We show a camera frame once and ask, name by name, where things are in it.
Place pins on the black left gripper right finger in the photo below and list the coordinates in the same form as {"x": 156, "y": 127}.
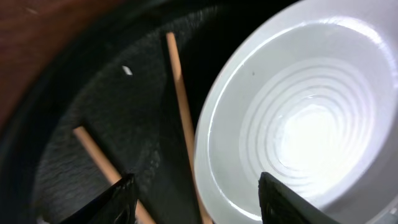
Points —
{"x": 281, "y": 205}

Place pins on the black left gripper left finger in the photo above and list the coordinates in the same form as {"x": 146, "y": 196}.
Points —
{"x": 116, "y": 205}

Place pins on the wooden chopstick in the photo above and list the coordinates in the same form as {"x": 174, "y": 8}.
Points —
{"x": 185, "y": 116}
{"x": 108, "y": 170}

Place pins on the grey round plate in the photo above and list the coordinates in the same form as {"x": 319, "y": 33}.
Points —
{"x": 311, "y": 98}

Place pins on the round black serving tray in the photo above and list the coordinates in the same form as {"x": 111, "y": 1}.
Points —
{"x": 115, "y": 80}

